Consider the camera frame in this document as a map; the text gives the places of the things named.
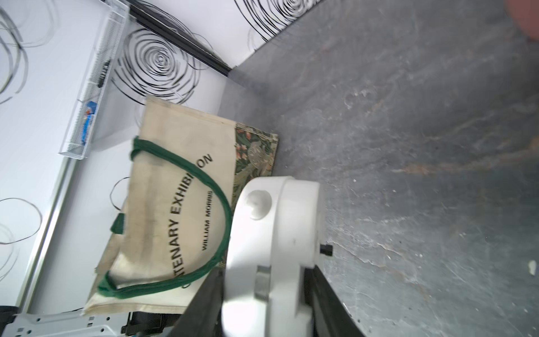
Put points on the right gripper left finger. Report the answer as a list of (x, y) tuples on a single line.
[(202, 316)]

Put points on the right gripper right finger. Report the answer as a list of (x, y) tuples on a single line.
[(330, 317)]

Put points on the white square clock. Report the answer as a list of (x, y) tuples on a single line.
[(275, 237)]

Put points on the cream canvas tote bag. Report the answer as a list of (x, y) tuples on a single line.
[(188, 171)]

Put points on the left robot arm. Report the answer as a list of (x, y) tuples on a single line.
[(75, 323)]

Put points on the blue candy packet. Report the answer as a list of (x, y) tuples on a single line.
[(89, 114)]

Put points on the black remote control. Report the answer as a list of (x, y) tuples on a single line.
[(103, 74)]

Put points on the pink cup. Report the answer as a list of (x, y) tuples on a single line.
[(525, 14)]

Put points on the white wire wall shelf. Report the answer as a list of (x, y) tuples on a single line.
[(105, 47)]

